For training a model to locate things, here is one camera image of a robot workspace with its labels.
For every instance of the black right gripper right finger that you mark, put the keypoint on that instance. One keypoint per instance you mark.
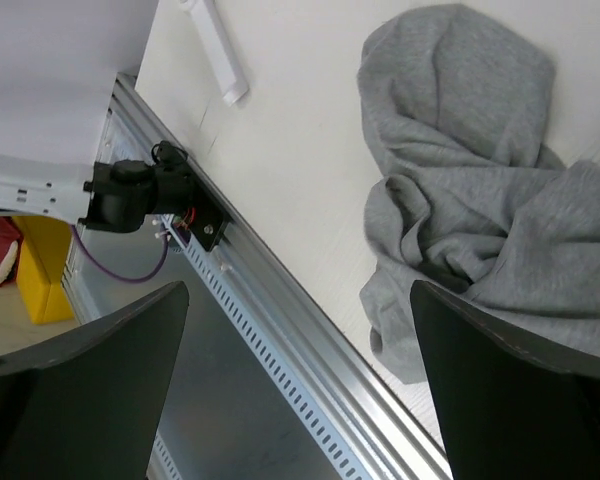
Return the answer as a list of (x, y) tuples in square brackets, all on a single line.
[(510, 404)]

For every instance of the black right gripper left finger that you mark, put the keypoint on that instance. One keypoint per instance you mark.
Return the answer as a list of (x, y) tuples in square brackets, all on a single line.
[(86, 404)]

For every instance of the grey tank top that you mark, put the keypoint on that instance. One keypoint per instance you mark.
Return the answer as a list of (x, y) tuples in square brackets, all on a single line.
[(454, 107)]

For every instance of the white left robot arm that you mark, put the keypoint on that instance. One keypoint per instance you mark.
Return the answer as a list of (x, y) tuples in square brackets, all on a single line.
[(115, 197)]

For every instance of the yellow box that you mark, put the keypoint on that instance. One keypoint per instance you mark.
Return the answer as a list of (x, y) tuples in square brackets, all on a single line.
[(44, 248)]

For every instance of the metal clothes rack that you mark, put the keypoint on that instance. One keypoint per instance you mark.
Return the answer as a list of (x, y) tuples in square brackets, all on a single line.
[(223, 59)]

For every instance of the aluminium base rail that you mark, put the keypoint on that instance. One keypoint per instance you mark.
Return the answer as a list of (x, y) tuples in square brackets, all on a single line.
[(382, 433)]

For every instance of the white slotted cable duct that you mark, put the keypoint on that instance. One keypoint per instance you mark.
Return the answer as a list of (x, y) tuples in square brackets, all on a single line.
[(235, 408)]

